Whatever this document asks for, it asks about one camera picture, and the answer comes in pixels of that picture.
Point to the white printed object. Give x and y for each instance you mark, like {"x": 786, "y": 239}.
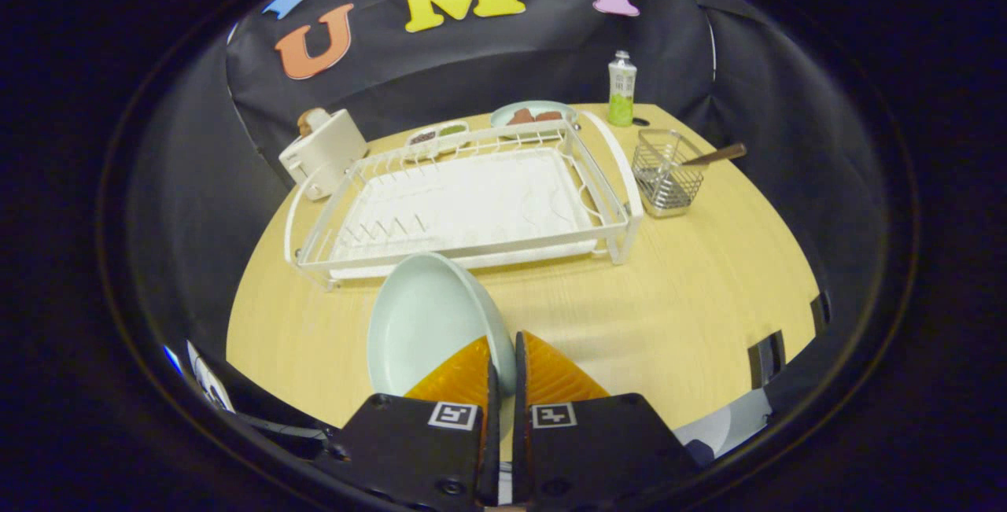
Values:
{"x": 211, "y": 378}

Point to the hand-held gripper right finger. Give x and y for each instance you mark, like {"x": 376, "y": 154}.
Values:
{"x": 521, "y": 449}

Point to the white green bottle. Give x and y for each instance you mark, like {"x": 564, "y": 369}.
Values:
{"x": 621, "y": 87}

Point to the black backdrop cloth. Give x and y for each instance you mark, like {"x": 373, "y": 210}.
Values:
{"x": 488, "y": 64}

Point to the pale green plate with food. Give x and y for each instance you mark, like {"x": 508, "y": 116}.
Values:
{"x": 500, "y": 114}

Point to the brown food piece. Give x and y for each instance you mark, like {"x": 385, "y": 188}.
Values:
{"x": 549, "y": 116}
{"x": 521, "y": 116}

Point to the white divided sauce dish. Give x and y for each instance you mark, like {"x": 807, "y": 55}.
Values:
{"x": 437, "y": 134}

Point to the dark chair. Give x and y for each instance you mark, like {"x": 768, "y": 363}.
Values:
{"x": 765, "y": 359}

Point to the white toaster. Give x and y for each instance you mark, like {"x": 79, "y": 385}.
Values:
{"x": 326, "y": 154}

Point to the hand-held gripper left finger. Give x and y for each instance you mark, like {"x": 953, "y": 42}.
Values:
{"x": 493, "y": 449}

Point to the brown bread slice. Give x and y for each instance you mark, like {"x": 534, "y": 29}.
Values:
{"x": 313, "y": 122}

